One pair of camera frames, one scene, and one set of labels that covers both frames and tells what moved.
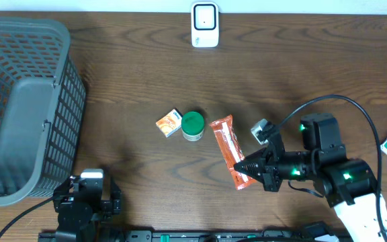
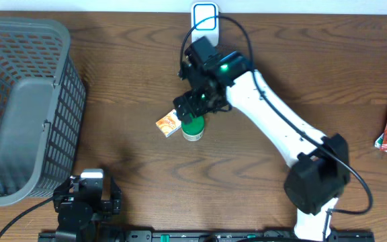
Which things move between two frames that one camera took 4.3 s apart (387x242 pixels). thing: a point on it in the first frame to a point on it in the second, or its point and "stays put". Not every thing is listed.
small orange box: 170,122 stays put
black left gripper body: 107,208 stays put
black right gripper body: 292,165 to 200,102
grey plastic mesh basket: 31,109 stays put
